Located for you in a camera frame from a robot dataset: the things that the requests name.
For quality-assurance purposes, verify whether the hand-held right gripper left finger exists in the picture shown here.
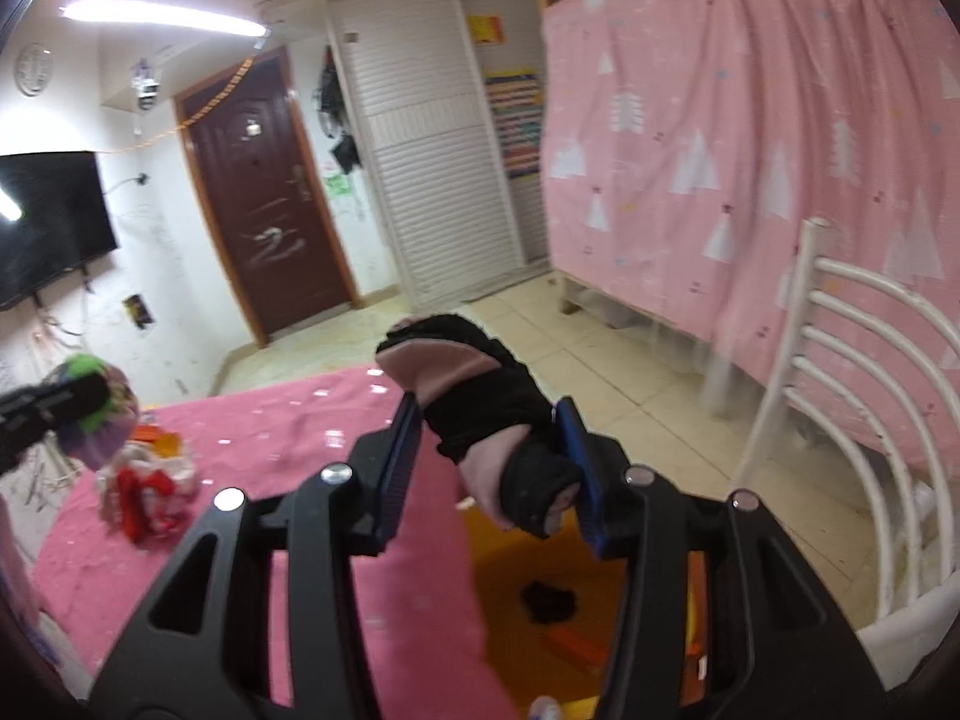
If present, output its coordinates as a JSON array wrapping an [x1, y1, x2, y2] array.
[[82, 390, 425, 720]]

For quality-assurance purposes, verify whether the wooden bed frame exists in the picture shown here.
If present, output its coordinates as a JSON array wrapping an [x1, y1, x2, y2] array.
[[559, 270, 721, 361]]

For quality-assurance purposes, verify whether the orange toy piece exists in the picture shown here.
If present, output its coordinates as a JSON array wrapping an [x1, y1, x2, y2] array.
[[133, 425, 186, 460]]

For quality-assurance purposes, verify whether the colourful wall chart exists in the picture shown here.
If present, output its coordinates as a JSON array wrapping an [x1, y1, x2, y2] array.
[[484, 69, 545, 181]]

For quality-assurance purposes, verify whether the orange bin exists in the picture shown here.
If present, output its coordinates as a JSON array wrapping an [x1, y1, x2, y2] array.
[[461, 499, 710, 720]]

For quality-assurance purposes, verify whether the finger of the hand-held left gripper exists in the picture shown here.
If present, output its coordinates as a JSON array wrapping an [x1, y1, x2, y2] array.
[[0, 371, 112, 473]]

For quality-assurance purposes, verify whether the orange hanging cord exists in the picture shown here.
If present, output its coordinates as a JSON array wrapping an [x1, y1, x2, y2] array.
[[174, 52, 256, 125]]

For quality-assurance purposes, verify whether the green and purple knitted toy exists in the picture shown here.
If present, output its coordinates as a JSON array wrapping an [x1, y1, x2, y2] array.
[[45, 354, 142, 470]]

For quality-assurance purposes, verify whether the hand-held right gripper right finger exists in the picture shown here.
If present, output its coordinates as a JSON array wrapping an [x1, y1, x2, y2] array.
[[551, 396, 893, 720]]

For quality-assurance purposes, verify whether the ceiling light tube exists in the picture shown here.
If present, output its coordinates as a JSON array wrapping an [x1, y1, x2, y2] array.
[[60, 0, 269, 38]]

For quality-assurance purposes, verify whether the black wall television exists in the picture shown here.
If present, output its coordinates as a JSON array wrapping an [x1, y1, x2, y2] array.
[[0, 151, 121, 312]]

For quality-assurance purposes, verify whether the pink star tablecloth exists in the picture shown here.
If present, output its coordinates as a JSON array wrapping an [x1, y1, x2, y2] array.
[[30, 364, 518, 720]]

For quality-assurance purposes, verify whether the orange plastic piece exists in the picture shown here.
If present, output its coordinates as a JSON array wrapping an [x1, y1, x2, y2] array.
[[541, 628, 610, 668]]

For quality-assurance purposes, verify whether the round white wall disc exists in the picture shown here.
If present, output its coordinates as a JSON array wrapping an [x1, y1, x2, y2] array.
[[13, 43, 55, 97]]

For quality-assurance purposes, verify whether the black and pink glove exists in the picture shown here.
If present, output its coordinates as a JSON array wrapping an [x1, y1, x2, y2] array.
[[375, 313, 586, 539]]

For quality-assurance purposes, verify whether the black hanging bag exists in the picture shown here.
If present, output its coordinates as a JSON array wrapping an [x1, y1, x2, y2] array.
[[315, 45, 361, 173]]

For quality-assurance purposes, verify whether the black cloth scrap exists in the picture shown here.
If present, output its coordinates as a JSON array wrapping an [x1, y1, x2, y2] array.
[[521, 579, 578, 625]]

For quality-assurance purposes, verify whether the red and white cloth doll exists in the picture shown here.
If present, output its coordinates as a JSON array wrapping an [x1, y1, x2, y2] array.
[[97, 439, 200, 545]]

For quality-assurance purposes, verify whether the dark brown door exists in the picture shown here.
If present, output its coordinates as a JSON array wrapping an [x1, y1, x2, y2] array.
[[174, 45, 361, 350]]

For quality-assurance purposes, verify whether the white louvred wardrobe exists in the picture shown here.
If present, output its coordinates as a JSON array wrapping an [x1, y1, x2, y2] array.
[[326, 0, 556, 308]]

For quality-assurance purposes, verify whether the white metal chair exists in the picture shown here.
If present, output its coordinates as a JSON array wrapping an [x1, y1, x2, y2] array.
[[731, 217, 960, 661]]

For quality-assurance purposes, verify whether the white security camera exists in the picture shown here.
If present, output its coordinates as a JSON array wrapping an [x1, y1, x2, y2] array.
[[129, 60, 162, 110]]

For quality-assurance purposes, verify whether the pink tree-print curtain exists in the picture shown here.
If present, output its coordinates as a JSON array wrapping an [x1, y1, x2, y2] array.
[[540, 0, 960, 481]]

